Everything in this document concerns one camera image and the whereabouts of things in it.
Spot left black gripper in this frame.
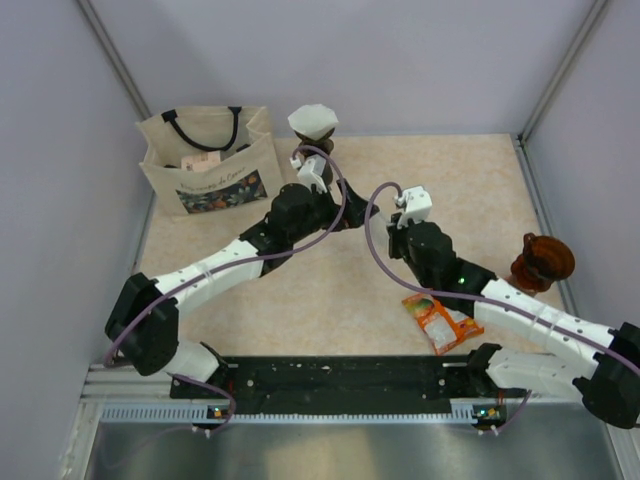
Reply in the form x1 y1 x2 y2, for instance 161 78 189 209
289 179 377 244

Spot white paper coffee filters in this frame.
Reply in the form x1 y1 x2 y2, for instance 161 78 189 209
369 211 389 243

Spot olive green coffee dripper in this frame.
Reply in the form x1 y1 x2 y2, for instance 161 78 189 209
295 129 335 154

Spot brown coffee dripper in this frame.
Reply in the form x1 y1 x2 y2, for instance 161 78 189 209
507 233 576 296

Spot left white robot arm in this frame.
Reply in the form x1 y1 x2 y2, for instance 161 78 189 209
105 180 367 397

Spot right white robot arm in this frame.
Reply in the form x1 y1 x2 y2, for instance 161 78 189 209
386 213 639 429

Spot red glass coffee server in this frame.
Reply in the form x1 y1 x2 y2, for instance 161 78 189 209
322 161 334 187

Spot orange snack packet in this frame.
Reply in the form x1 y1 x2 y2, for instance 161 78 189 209
402 293 484 355

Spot beige canvas tote bag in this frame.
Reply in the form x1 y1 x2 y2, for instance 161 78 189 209
137 106 284 216

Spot box inside tote bag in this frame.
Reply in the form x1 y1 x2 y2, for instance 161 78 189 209
181 152 221 172

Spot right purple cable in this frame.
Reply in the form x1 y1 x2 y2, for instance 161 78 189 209
363 182 640 434

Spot purple cable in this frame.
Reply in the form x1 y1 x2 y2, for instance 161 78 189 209
103 145 348 434
363 182 640 434

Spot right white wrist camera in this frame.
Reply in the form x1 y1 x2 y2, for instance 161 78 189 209
394 186 433 229

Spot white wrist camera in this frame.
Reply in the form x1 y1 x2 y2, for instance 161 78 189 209
394 186 433 229
289 154 328 194

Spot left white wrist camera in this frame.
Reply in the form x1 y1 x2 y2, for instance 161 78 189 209
289 154 328 194

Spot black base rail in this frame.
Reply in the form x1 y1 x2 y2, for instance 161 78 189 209
164 353 526 417

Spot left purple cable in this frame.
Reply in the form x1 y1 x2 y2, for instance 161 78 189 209
103 145 348 434

